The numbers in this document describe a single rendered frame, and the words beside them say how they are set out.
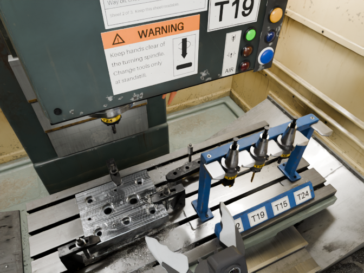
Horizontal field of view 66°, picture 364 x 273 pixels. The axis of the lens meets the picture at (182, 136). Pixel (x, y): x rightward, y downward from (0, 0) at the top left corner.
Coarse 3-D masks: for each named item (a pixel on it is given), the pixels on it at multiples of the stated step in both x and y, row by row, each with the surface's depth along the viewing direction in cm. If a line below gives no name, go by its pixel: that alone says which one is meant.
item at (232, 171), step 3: (222, 159) 88; (222, 162) 87; (240, 162) 87; (222, 165) 87; (225, 165) 86; (240, 165) 86; (225, 168) 86; (228, 168) 86; (231, 168) 86; (234, 168) 86; (237, 168) 87; (228, 171) 86; (231, 171) 86; (234, 171) 86; (228, 174) 87; (231, 174) 87; (234, 174) 87
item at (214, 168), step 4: (216, 160) 89; (204, 164) 88; (208, 164) 88; (212, 164) 88; (216, 164) 88; (208, 168) 87; (212, 168) 87; (216, 168) 87; (220, 168) 87; (208, 172) 86; (212, 172) 86; (216, 172) 86; (220, 172) 86; (224, 172) 86; (212, 176) 85; (216, 176) 85; (220, 176) 85; (224, 176) 85
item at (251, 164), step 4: (240, 152) 92; (244, 152) 92; (248, 152) 92; (240, 156) 91; (244, 156) 91; (248, 156) 91; (244, 160) 89; (248, 160) 89; (252, 160) 89; (244, 164) 88; (248, 164) 88; (252, 164) 88
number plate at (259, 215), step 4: (260, 208) 106; (264, 208) 107; (252, 212) 105; (256, 212) 106; (260, 212) 106; (264, 212) 107; (248, 216) 105; (252, 216) 105; (256, 216) 106; (260, 216) 106; (264, 216) 107; (252, 220) 105; (256, 220) 106; (260, 220) 106; (252, 224) 105
